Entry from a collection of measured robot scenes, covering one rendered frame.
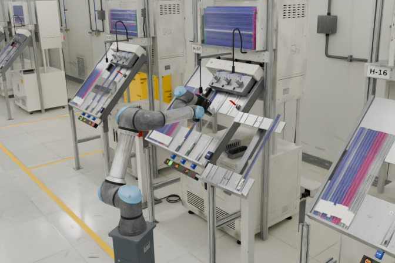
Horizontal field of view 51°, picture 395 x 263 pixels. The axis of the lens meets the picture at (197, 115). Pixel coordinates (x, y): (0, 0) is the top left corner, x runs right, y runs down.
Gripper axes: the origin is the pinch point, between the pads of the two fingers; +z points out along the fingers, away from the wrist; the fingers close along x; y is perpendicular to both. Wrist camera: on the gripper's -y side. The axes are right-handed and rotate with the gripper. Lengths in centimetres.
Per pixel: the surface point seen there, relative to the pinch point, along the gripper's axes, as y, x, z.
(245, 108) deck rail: 12.4, -21.1, 4.7
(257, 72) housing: 37.5, -19.1, 2.0
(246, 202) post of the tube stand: -41, -48, 12
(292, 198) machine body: -23, -21, 94
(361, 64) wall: 114, -7, 130
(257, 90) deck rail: 27.1, -21.1, 6.5
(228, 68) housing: 36.0, 5.4, -0.3
